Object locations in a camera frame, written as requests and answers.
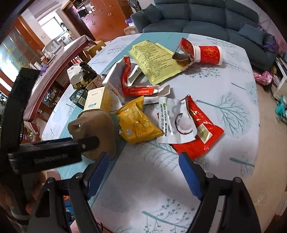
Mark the brown paper piece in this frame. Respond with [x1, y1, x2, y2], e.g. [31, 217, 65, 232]
[68, 109, 116, 160]

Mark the red foil snack wrapper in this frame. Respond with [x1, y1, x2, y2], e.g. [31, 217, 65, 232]
[172, 95, 224, 160]

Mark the red torn carton box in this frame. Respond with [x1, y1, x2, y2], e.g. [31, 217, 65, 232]
[172, 37, 195, 71]

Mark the dark green box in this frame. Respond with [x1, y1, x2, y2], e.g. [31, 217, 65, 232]
[69, 88, 88, 110]

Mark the yellow white small box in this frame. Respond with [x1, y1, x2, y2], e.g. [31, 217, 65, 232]
[84, 86, 112, 114]

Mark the tissue box with black item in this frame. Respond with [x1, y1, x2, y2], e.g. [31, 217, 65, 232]
[67, 62, 103, 90]

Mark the yellow snack packet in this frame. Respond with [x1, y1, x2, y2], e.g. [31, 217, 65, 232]
[116, 96, 163, 144]

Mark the teal toy on floor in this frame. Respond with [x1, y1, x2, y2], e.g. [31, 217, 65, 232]
[275, 96, 286, 123]

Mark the torn red white carton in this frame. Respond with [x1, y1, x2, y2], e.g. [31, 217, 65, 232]
[101, 56, 170, 111]

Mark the white coconut snack wrapper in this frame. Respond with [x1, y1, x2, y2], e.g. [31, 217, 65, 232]
[157, 97, 197, 144]

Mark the pink patterned bag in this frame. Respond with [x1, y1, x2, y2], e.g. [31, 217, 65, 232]
[253, 71, 273, 86]

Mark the patterned teal white tablecloth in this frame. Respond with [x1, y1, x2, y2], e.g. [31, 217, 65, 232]
[41, 32, 261, 233]

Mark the white low shelf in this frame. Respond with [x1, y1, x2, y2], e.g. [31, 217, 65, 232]
[271, 57, 286, 99]

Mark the wooden cabinet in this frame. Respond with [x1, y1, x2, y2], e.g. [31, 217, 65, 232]
[62, 0, 133, 41]

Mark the yellow printed foil bag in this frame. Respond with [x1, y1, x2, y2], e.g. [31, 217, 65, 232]
[129, 40, 182, 85]

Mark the cardboard box on floor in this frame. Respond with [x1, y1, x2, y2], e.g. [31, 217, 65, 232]
[124, 26, 138, 35]

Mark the red paper cup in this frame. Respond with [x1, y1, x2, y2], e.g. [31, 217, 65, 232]
[194, 46, 223, 66]

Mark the purple clothing on sofa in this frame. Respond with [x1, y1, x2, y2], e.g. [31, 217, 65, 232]
[258, 25, 279, 53]

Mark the dark teal sofa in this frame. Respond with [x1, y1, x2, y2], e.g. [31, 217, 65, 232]
[131, 0, 278, 71]

